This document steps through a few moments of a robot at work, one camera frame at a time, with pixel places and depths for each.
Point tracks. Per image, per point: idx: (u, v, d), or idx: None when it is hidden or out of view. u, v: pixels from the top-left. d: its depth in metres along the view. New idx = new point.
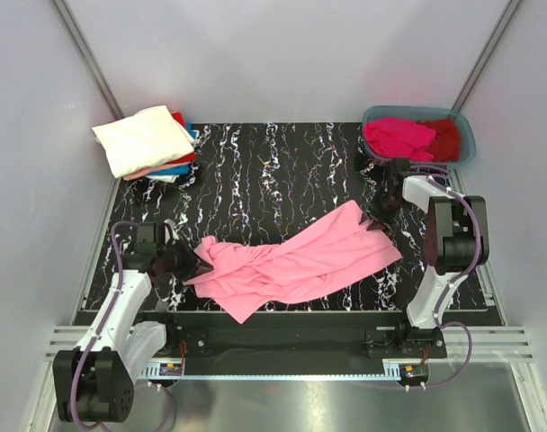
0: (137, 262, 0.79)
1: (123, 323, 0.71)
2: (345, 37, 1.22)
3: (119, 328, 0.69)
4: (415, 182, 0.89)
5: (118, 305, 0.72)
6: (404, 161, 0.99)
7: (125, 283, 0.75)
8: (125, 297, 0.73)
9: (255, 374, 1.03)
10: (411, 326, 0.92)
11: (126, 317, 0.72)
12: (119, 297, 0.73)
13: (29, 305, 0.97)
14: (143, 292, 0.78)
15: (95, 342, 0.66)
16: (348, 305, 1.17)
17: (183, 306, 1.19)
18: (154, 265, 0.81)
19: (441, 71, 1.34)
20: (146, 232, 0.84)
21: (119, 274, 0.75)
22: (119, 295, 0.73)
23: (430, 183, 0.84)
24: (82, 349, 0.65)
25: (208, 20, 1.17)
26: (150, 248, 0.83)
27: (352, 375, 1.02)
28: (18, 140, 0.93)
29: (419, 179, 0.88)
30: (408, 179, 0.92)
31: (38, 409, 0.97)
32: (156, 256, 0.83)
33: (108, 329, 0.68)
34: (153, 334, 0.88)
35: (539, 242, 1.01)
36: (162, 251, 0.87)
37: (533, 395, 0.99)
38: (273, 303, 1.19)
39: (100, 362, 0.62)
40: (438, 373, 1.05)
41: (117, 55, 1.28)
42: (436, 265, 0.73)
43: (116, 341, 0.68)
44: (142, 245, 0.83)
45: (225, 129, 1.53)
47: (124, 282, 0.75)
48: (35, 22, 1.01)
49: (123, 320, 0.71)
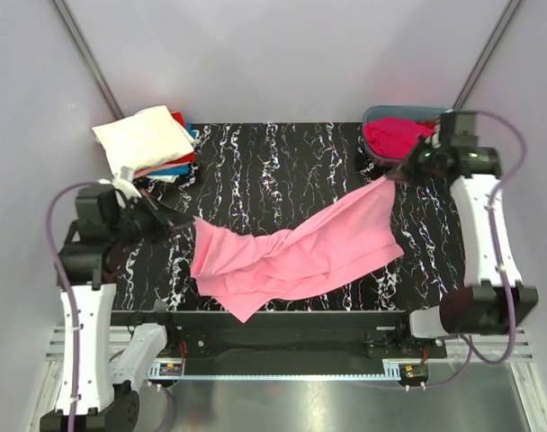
0: (83, 255, 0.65)
1: (102, 357, 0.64)
2: (345, 37, 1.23)
3: (97, 374, 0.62)
4: (475, 189, 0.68)
5: (85, 346, 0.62)
6: (465, 124, 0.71)
7: (83, 314, 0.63)
8: (91, 333, 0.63)
9: (254, 374, 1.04)
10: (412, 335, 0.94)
11: (102, 352, 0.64)
12: (82, 335, 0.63)
13: (29, 306, 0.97)
14: (110, 301, 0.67)
15: (77, 405, 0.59)
16: (348, 305, 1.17)
17: (184, 306, 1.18)
18: (107, 259, 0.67)
19: (442, 71, 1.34)
20: (89, 212, 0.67)
21: (70, 300, 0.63)
22: (81, 334, 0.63)
23: (488, 216, 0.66)
24: (66, 413, 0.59)
25: (208, 20, 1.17)
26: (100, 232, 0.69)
27: (352, 375, 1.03)
28: (18, 140, 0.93)
29: (480, 192, 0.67)
30: (473, 175, 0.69)
31: (38, 409, 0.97)
32: (108, 241, 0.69)
33: (86, 383, 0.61)
34: (151, 337, 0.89)
35: (538, 242, 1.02)
36: (114, 229, 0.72)
37: (533, 395, 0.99)
38: (273, 303, 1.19)
39: (92, 420, 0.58)
40: (438, 373, 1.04)
41: (117, 55, 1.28)
42: (449, 328, 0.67)
43: (101, 392, 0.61)
44: (86, 228, 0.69)
45: (225, 129, 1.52)
47: (80, 311, 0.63)
48: (35, 22, 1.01)
49: (99, 362, 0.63)
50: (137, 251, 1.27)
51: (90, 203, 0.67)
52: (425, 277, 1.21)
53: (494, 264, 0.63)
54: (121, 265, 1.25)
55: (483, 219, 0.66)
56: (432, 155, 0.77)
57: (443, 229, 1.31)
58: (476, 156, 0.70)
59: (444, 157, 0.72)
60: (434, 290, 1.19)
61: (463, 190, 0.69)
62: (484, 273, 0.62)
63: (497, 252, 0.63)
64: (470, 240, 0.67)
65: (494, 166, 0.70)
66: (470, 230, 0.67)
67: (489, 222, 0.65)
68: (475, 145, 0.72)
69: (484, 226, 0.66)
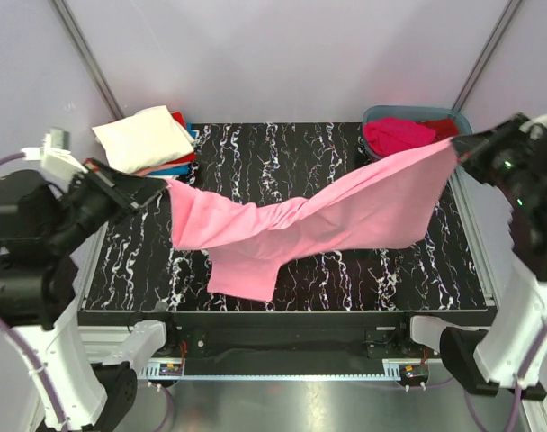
0: (21, 278, 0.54)
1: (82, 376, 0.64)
2: (345, 38, 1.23)
3: (82, 398, 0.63)
4: (545, 296, 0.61)
5: (55, 378, 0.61)
6: None
7: (40, 353, 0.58)
8: (58, 367, 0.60)
9: (254, 374, 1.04)
10: (411, 336, 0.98)
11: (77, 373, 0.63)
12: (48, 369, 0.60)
13: None
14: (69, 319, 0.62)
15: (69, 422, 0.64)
16: (348, 305, 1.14)
17: (183, 306, 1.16)
18: (51, 285, 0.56)
19: (442, 71, 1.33)
20: (10, 228, 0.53)
21: (18, 343, 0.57)
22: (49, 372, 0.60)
23: (542, 332, 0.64)
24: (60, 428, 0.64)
25: (208, 20, 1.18)
26: (30, 245, 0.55)
27: (352, 375, 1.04)
28: (18, 141, 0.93)
29: None
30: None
31: (38, 409, 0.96)
32: (49, 255, 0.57)
33: (71, 407, 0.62)
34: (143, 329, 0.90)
35: None
36: (52, 236, 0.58)
37: None
38: (273, 303, 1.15)
39: None
40: (439, 374, 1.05)
41: (117, 55, 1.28)
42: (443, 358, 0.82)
43: (88, 406, 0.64)
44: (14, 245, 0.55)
45: (225, 129, 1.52)
47: (37, 357, 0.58)
48: (36, 22, 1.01)
49: (77, 386, 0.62)
50: (137, 251, 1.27)
51: (5, 213, 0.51)
52: (425, 276, 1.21)
53: (515, 373, 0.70)
54: (121, 265, 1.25)
55: (536, 326, 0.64)
56: (514, 187, 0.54)
57: (443, 229, 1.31)
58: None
59: (528, 226, 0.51)
60: (434, 290, 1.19)
61: (528, 292, 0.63)
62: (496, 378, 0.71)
63: (524, 364, 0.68)
64: (506, 333, 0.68)
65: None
66: (518, 328, 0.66)
67: (541, 337, 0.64)
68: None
69: (532, 331, 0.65)
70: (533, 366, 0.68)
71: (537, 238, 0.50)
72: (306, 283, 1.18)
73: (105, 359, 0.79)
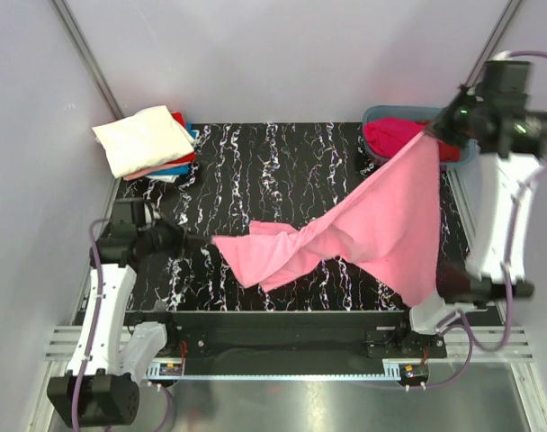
0: (113, 247, 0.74)
1: (114, 336, 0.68)
2: (346, 38, 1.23)
3: (110, 340, 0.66)
4: (510, 171, 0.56)
5: (102, 314, 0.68)
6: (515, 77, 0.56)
7: (106, 286, 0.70)
8: (110, 304, 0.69)
9: (254, 374, 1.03)
10: (412, 328, 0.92)
11: (116, 324, 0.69)
12: (102, 303, 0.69)
13: (30, 307, 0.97)
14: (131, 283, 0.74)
15: (87, 364, 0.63)
16: (348, 305, 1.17)
17: (183, 306, 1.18)
18: (134, 251, 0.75)
19: (442, 71, 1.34)
20: (121, 212, 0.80)
21: (98, 273, 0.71)
22: (102, 301, 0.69)
23: (513, 206, 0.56)
24: (75, 373, 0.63)
25: (208, 20, 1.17)
26: (129, 229, 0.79)
27: (352, 375, 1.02)
28: (18, 140, 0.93)
29: (514, 177, 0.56)
30: (511, 156, 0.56)
31: (38, 409, 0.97)
32: (134, 238, 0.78)
33: (99, 345, 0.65)
34: (152, 333, 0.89)
35: (539, 242, 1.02)
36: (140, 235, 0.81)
37: (533, 395, 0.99)
38: (273, 303, 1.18)
39: (97, 384, 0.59)
40: (438, 374, 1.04)
41: (117, 54, 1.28)
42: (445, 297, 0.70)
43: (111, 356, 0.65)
44: (119, 227, 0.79)
45: (225, 129, 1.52)
47: (105, 283, 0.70)
48: (36, 22, 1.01)
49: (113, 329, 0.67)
50: None
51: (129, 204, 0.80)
52: None
53: (500, 261, 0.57)
54: None
55: (506, 211, 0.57)
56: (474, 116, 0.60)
57: (443, 229, 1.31)
58: (523, 128, 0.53)
59: (484, 123, 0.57)
60: None
61: (493, 168, 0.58)
62: (485, 270, 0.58)
63: (507, 249, 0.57)
64: (487, 225, 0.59)
65: (542, 137, 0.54)
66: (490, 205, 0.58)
67: (512, 214, 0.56)
68: (524, 107, 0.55)
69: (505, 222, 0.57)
70: (519, 255, 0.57)
71: (503, 145, 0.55)
72: (306, 283, 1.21)
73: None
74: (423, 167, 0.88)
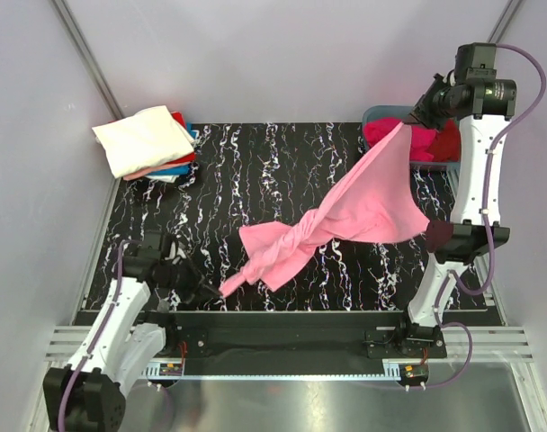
0: (135, 265, 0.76)
1: (117, 341, 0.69)
2: (346, 38, 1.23)
3: (112, 346, 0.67)
4: (483, 129, 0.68)
5: (112, 320, 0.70)
6: (487, 58, 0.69)
7: (122, 296, 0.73)
8: (121, 313, 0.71)
9: (255, 374, 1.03)
10: (412, 322, 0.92)
11: (121, 333, 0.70)
12: (113, 310, 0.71)
13: (29, 307, 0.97)
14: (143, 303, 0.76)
15: (85, 363, 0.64)
16: (348, 305, 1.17)
17: (183, 306, 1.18)
18: (153, 272, 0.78)
19: (443, 70, 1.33)
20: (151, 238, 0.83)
21: (118, 282, 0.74)
22: (114, 308, 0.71)
23: (486, 160, 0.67)
24: (73, 368, 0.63)
25: (208, 20, 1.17)
26: (153, 255, 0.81)
27: (352, 375, 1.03)
28: (18, 140, 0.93)
29: (486, 134, 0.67)
30: (483, 114, 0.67)
31: (38, 409, 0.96)
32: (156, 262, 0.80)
33: (100, 347, 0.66)
34: (151, 340, 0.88)
35: (539, 242, 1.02)
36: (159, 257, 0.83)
37: (533, 395, 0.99)
38: (273, 303, 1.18)
39: (90, 383, 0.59)
40: (438, 374, 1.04)
41: (117, 55, 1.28)
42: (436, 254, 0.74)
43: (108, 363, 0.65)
44: (145, 251, 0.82)
45: (225, 129, 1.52)
47: (121, 292, 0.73)
48: (36, 22, 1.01)
49: (118, 337, 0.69)
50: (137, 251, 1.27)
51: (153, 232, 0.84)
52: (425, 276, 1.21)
53: (479, 206, 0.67)
54: None
55: (481, 162, 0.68)
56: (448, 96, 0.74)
57: None
58: (491, 92, 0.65)
59: (461, 89, 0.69)
60: None
61: (468, 128, 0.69)
62: (466, 213, 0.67)
63: (485, 195, 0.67)
64: (465, 177, 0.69)
65: (508, 101, 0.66)
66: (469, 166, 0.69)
67: (486, 167, 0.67)
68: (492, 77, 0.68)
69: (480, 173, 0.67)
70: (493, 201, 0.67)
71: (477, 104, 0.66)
72: (306, 283, 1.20)
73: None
74: (399, 152, 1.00)
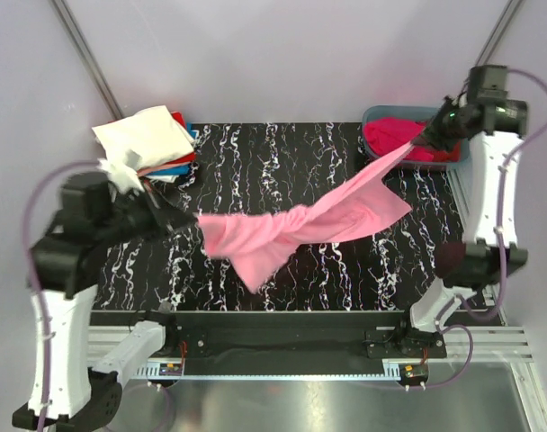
0: (60, 253, 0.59)
1: (74, 365, 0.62)
2: (346, 38, 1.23)
3: (69, 382, 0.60)
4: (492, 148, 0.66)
5: (56, 350, 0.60)
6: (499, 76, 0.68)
7: (55, 323, 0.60)
8: (63, 343, 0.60)
9: (255, 374, 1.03)
10: (411, 326, 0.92)
11: (75, 354, 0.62)
12: (53, 340, 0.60)
13: (29, 307, 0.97)
14: (85, 302, 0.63)
15: (48, 409, 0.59)
16: (348, 305, 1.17)
17: (183, 306, 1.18)
18: (86, 260, 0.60)
19: (443, 70, 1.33)
20: (73, 205, 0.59)
21: (40, 303, 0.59)
22: (51, 343, 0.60)
23: (500, 176, 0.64)
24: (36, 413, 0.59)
25: (208, 20, 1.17)
26: (85, 230, 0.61)
27: (352, 375, 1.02)
28: (18, 140, 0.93)
29: (498, 151, 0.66)
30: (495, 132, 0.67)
31: None
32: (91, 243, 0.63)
33: (58, 391, 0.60)
34: (151, 337, 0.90)
35: (539, 242, 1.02)
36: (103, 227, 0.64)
37: (533, 395, 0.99)
38: (273, 303, 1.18)
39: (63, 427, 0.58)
40: (438, 374, 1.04)
41: (117, 54, 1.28)
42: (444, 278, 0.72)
43: (72, 398, 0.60)
44: (70, 222, 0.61)
45: (225, 129, 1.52)
47: (51, 320, 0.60)
48: (36, 22, 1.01)
49: (71, 368, 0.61)
50: (137, 251, 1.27)
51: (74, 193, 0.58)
52: (425, 276, 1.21)
53: (493, 225, 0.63)
54: (121, 265, 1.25)
55: (493, 179, 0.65)
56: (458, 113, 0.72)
57: (443, 229, 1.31)
58: (504, 110, 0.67)
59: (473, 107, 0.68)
60: None
61: (480, 148, 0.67)
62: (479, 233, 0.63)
63: (498, 213, 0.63)
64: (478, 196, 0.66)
65: (519, 122, 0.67)
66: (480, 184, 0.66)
67: (500, 184, 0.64)
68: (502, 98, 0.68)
69: (493, 188, 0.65)
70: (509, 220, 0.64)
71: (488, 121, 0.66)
72: (306, 283, 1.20)
73: (95, 364, 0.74)
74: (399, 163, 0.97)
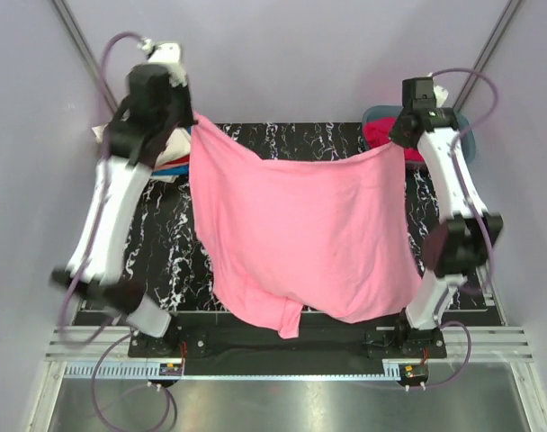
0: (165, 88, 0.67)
1: (117, 237, 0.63)
2: (345, 36, 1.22)
3: (111, 245, 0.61)
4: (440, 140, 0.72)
5: (104, 218, 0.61)
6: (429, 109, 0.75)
7: (111, 190, 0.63)
8: (113, 209, 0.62)
9: (255, 374, 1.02)
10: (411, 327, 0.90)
11: (115, 243, 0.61)
12: (102, 214, 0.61)
13: (29, 306, 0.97)
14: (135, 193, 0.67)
15: (86, 267, 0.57)
16: None
17: (183, 306, 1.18)
18: (147, 140, 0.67)
19: (442, 71, 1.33)
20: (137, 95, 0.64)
21: (103, 165, 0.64)
22: (104, 207, 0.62)
23: (470, 209, 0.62)
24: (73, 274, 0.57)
25: (207, 20, 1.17)
26: (149, 117, 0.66)
27: (352, 375, 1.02)
28: (19, 141, 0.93)
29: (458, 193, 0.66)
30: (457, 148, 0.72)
31: (38, 409, 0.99)
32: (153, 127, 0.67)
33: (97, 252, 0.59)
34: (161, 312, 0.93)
35: (539, 243, 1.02)
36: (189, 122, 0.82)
37: (533, 395, 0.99)
38: None
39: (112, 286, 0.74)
40: (438, 373, 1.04)
41: (117, 55, 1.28)
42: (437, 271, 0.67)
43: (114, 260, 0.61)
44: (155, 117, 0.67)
45: (225, 129, 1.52)
47: (110, 184, 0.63)
48: (36, 22, 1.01)
49: (114, 238, 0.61)
50: (137, 251, 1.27)
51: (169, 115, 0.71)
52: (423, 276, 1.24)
53: (463, 199, 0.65)
54: (121, 265, 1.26)
55: (449, 165, 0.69)
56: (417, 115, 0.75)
57: None
58: None
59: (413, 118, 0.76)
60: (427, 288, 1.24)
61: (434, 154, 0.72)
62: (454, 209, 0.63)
63: (463, 187, 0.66)
64: (439, 182, 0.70)
65: (452, 121, 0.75)
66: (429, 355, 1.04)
67: (454, 166, 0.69)
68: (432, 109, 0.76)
69: (450, 169, 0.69)
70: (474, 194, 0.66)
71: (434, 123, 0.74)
72: None
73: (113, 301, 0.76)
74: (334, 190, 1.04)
